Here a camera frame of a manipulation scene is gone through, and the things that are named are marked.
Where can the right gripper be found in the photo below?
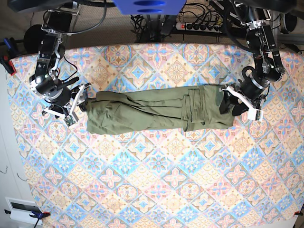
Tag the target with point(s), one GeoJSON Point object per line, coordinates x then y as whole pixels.
{"type": "Point", "coordinates": [63, 100]}

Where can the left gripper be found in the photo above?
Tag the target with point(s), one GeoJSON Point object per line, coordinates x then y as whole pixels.
{"type": "Point", "coordinates": [247, 94]}

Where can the green t-shirt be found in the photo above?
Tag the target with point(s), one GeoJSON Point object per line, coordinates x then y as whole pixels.
{"type": "Point", "coordinates": [189, 108]}

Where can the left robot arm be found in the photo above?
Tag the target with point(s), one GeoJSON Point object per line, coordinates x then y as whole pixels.
{"type": "Point", "coordinates": [260, 42]}

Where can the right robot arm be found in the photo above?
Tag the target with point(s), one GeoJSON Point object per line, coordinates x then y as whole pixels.
{"type": "Point", "coordinates": [57, 24]}

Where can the patterned tablecloth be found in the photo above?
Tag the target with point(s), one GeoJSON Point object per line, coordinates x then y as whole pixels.
{"type": "Point", "coordinates": [249, 175]}

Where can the white power strip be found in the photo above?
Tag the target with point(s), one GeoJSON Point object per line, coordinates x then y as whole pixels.
{"type": "Point", "coordinates": [183, 26]}

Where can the black round stool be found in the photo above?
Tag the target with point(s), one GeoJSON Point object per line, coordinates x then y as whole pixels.
{"type": "Point", "coordinates": [32, 38]}

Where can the red black clamp left top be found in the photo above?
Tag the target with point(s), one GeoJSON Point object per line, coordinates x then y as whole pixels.
{"type": "Point", "coordinates": [8, 65]}

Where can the blue clamp top left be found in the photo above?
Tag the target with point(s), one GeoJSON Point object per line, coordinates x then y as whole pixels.
{"type": "Point", "coordinates": [11, 48]}

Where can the red clamp bottom right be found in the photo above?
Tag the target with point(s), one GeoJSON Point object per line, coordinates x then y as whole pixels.
{"type": "Point", "coordinates": [298, 213]}

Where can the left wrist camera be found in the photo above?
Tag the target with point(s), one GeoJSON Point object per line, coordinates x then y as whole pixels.
{"type": "Point", "coordinates": [255, 114]}

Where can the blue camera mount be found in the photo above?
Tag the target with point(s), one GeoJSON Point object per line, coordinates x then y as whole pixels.
{"type": "Point", "coordinates": [145, 7]}

